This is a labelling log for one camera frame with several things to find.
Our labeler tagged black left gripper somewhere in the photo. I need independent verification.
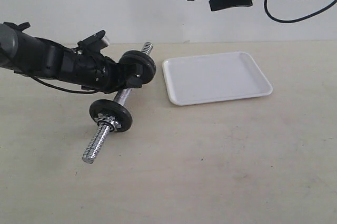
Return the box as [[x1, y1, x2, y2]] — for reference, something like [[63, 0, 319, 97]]
[[62, 50, 143, 94]]

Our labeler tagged black weight plate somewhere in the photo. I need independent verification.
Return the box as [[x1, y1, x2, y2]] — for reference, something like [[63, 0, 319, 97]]
[[137, 52, 156, 85], [118, 50, 153, 88]]

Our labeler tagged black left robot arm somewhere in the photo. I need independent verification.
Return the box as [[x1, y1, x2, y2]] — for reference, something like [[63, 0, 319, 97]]
[[1, 22, 145, 94]]

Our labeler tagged white plastic tray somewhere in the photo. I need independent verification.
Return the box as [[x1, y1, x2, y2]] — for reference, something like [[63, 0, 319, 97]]
[[162, 51, 273, 106]]

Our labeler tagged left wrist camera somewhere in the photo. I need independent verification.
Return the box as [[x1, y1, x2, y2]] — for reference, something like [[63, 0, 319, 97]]
[[77, 30, 110, 53]]

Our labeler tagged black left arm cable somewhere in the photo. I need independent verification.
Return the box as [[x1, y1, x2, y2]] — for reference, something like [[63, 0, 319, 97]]
[[31, 75, 106, 95]]

